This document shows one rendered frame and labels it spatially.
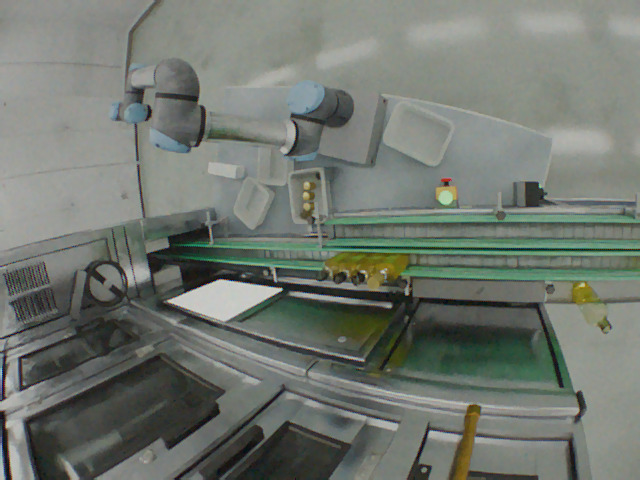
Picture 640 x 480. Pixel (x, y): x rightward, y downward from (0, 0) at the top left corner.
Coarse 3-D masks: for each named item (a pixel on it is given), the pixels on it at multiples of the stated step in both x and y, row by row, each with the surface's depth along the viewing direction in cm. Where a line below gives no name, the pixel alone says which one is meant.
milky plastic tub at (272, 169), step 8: (264, 152) 126; (272, 152) 129; (264, 160) 127; (272, 160) 130; (280, 160) 128; (288, 160) 118; (264, 168) 129; (272, 168) 131; (280, 168) 129; (288, 168) 121; (264, 176) 130; (272, 176) 132; (280, 176) 130; (272, 184) 124; (280, 184) 122
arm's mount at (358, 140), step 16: (352, 96) 93; (368, 96) 90; (368, 112) 91; (384, 112) 97; (336, 128) 99; (352, 128) 96; (368, 128) 93; (320, 144) 104; (336, 144) 101; (352, 144) 97; (368, 144) 94; (352, 160) 99; (368, 160) 99
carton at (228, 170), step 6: (210, 162) 147; (216, 162) 149; (210, 168) 147; (216, 168) 144; (222, 168) 141; (228, 168) 139; (234, 168) 137; (240, 168) 138; (216, 174) 145; (222, 174) 142; (228, 174) 140; (234, 174) 137; (240, 174) 139
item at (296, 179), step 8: (312, 168) 110; (288, 176) 116; (296, 176) 119; (304, 176) 121; (312, 176) 119; (288, 184) 117; (296, 184) 120; (320, 184) 117; (296, 192) 120; (304, 192) 122; (320, 192) 118; (296, 200) 120; (304, 200) 123; (312, 200) 121; (320, 200) 119; (296, 208) 120; (320, 208) 120; (296, 216) 120
